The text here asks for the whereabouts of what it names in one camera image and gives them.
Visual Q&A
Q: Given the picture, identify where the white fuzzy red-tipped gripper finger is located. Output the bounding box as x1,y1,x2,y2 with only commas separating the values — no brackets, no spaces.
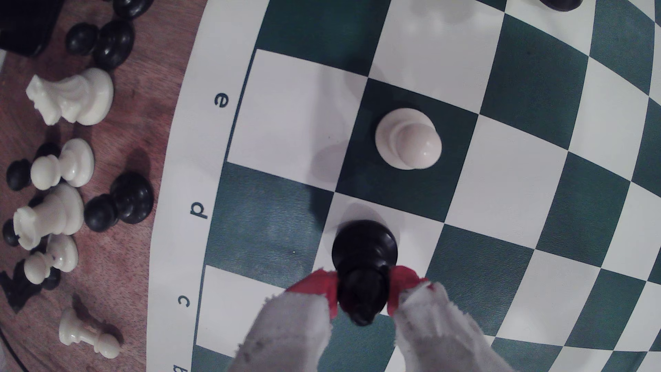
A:
387,266,517,372
230,268,339,372

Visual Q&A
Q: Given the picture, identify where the black chess pawn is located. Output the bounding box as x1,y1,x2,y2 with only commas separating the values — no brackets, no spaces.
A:
65,19,136,72
2,219,22,248
6,142,62,191
331,219,399,327
83,171,155,233

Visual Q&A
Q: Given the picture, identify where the green and white chess mat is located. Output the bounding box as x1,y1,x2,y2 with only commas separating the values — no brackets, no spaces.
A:
146,0,661,372

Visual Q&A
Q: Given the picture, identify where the white chess pawn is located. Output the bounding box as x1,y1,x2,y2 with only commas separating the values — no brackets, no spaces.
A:
23,234,80,285
374,107,443,171
30,138,96,191
58,307,123,360

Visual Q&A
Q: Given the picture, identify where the white chess rook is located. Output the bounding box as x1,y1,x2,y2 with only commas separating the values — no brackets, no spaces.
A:
13,183,85,251

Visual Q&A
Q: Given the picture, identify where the black chess knight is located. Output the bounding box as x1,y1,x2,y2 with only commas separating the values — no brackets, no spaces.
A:
0,257,62,314

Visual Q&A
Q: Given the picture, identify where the white chess knight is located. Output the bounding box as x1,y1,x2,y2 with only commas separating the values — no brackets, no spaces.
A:
25,67,115,127

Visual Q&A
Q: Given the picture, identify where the black chess piece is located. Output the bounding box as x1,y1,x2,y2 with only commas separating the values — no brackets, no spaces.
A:
539,0,585,12
112,0,155,21

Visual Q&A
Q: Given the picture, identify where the black box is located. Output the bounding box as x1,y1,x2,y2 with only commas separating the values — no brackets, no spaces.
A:
0,0,66,58

